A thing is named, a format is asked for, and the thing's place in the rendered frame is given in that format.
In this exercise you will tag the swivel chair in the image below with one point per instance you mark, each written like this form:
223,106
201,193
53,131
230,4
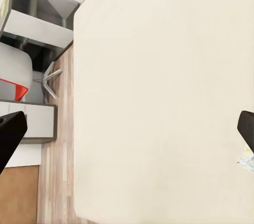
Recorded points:
16,68

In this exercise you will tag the desk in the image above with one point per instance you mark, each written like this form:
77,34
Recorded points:
48,21

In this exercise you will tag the sliding door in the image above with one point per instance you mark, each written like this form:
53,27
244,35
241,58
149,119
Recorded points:
18,194

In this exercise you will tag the board game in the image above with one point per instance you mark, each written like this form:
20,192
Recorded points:
246,159

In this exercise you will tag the bed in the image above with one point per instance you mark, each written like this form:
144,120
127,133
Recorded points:
159,86

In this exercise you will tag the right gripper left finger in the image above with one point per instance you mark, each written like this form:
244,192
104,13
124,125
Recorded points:
12,129

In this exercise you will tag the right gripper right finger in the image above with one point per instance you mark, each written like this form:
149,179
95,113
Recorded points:
245,127

